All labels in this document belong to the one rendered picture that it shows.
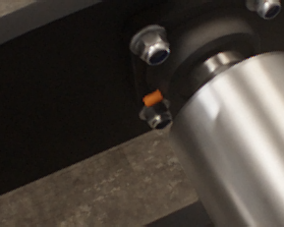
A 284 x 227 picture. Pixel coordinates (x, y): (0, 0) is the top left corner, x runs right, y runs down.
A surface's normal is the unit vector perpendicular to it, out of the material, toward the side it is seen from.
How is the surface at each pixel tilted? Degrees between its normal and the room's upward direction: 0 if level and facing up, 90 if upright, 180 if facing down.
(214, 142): 48
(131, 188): 0
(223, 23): 12
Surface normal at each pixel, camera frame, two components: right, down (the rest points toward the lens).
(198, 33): -0.22, -0.28
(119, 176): -0.07, -0.51
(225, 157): -0.72, -0.04
